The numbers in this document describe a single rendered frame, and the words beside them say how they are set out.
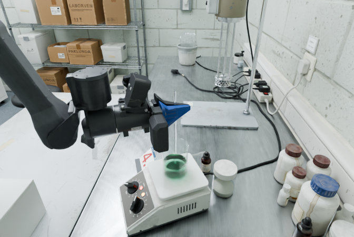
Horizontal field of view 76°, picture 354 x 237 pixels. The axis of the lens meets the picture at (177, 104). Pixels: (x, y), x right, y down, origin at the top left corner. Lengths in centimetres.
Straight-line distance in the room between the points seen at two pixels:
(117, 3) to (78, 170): 209
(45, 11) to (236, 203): 267
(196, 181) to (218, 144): 28
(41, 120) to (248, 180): 53
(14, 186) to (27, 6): 261
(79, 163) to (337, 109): 78
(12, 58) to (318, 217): 62
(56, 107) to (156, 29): 256
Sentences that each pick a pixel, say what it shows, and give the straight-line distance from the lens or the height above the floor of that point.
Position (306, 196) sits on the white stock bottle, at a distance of 58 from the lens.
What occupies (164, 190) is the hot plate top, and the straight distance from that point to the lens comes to 53.
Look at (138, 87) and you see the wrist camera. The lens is 41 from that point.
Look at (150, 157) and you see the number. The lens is 70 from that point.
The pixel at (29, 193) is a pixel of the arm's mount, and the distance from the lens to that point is 61.
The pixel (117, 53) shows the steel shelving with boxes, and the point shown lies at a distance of 277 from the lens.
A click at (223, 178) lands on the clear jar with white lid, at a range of 59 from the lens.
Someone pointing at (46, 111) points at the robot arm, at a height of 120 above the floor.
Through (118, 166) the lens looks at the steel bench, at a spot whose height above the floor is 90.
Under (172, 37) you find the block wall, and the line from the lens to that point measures 292.
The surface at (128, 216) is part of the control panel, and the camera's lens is 57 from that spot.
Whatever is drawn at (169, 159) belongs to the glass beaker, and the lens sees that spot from 50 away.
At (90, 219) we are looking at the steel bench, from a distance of 63.
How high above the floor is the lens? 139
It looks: 28 degrees down
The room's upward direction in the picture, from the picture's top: straight up
